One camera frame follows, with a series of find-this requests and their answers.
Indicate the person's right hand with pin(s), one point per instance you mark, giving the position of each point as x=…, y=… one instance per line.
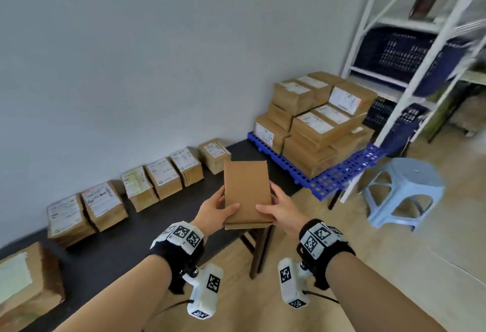
x=288, y=216

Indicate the person's left hand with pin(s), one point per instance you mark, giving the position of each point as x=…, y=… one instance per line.
x=207, y=215

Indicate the person's right thumb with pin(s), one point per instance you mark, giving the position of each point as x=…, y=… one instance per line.
x=265, y=210

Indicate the person's left thumb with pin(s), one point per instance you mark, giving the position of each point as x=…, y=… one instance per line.
x=229, y=213

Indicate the plain brown cardboard box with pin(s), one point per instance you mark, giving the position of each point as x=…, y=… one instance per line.
x=246, y=187

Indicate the person's right forearm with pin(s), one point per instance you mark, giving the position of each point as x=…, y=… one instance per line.
x=379, y=293

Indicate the person's left forearm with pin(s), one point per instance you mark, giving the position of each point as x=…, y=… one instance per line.
x=114, y=299

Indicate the brown wooden table legs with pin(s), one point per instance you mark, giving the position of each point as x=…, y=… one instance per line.
x=262, y=246

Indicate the left wrist marker band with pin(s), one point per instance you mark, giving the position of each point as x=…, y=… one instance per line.
x=182, y=235

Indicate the wrist marker band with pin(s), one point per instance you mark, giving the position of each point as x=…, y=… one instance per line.
x=182, y=235
x=321, y=240

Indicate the right wrist marker band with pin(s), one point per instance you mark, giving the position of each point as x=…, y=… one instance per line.
x=321, y=240

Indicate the blue plastic pallet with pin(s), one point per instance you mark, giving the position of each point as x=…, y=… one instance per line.
x=341, y=174

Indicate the stack of labelled parcels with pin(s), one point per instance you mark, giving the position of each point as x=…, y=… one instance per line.
x=315, y=126

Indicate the row of labelled parcels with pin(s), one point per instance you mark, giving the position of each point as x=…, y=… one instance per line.
x=102, y=206

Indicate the light blue plastic stool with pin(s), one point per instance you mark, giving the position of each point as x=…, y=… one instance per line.
x=410, y=176

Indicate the small dark blue crate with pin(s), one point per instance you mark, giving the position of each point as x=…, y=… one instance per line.
x=406, y=123

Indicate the large dark blue crate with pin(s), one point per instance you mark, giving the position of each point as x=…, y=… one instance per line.
x=402, y=54

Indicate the green table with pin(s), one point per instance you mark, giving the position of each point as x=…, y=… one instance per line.
x=450, y=106

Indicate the large taped cardboard parcel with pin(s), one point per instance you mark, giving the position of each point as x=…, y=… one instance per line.
x=26, y=286

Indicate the white metal shelf rack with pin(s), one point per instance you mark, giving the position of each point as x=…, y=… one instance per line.
x=402, y=23

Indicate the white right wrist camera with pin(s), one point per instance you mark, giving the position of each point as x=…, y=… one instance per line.
x=290, y=278

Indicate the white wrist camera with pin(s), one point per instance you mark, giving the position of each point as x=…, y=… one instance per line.
x=207, y=286
x=290, y=278

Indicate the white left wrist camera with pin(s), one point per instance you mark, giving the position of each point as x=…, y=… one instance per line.
x=207, y=286

